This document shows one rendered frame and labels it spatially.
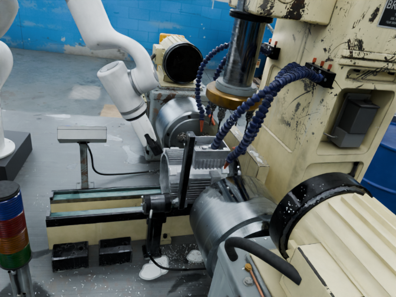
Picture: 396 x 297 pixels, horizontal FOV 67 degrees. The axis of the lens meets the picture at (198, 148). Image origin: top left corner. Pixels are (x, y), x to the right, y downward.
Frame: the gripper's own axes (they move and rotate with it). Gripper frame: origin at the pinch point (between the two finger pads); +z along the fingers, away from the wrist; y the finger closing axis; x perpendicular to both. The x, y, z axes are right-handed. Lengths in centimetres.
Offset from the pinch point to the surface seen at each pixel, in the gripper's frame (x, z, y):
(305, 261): 17, -16, 68
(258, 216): 17.4, 1.5, 43.8
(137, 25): 29, 62, -543
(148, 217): -9.7, 6.9, 21.4
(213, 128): 22.9, 12.4, -15.1
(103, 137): -16.5, -5.7, -15.0
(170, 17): 92, 75, -535
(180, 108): 14.2, 0.6, -21.4
